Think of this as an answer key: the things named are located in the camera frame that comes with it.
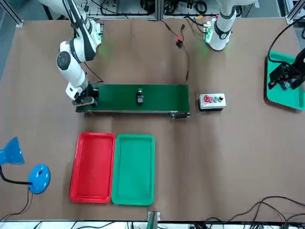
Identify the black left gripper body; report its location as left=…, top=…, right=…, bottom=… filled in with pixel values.
left=295, top=47, right=305, bottom=74

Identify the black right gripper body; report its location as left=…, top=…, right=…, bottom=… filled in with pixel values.
left=82, top=82, right=99, bottom=100

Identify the grey push button control box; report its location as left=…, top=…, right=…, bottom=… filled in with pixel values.
left=198, top=93, right=227, bottom=112

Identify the green belt conveyor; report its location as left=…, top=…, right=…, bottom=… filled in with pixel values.
left=75, top=83, right=192, bottom=119

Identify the wide green plastic tray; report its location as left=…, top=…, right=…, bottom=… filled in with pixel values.
left=264, top=51, right=305, bottom=112

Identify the red plastic tray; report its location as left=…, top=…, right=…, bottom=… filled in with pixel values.
left=69, top=132, right=117, bottom=204

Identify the narrow green plastic tray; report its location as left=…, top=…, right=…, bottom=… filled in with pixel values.
left=111, top=134, right=156, bottom=206

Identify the blue desk lamp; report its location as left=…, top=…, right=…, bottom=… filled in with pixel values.
left=0, top=136, right=51, bottom=195

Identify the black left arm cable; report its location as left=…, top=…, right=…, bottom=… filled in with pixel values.
left=267, top=14, right=305, bottom=64

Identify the aluminium frame beam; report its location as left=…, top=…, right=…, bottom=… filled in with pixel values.
left=0, top=0, right=24, bottom=28
left=285, top=0, right=305, bottom=24

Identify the aluminium frame post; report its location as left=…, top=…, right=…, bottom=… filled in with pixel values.
left=154, top=0, right=164, bottom=21
left=147, top=211, right=161, bottom=229

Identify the red black wire with plug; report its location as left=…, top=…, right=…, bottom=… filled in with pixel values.
left=160, top=19, right=187, bottom=43

